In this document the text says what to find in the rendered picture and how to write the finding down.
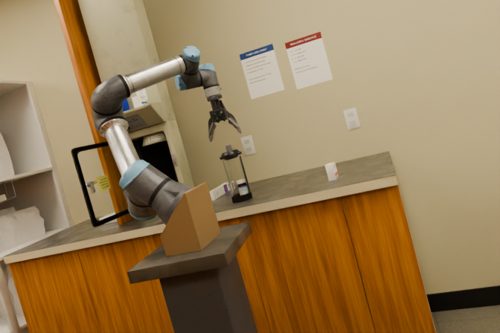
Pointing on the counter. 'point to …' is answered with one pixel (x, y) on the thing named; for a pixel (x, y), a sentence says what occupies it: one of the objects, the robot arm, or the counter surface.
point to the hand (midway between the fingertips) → (225, 138)
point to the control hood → (155, 114)
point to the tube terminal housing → (158, 94)
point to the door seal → (86, 187)
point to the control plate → (135, 122)
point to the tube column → (113, 15)
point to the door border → (83, 186)
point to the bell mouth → (154, 138)
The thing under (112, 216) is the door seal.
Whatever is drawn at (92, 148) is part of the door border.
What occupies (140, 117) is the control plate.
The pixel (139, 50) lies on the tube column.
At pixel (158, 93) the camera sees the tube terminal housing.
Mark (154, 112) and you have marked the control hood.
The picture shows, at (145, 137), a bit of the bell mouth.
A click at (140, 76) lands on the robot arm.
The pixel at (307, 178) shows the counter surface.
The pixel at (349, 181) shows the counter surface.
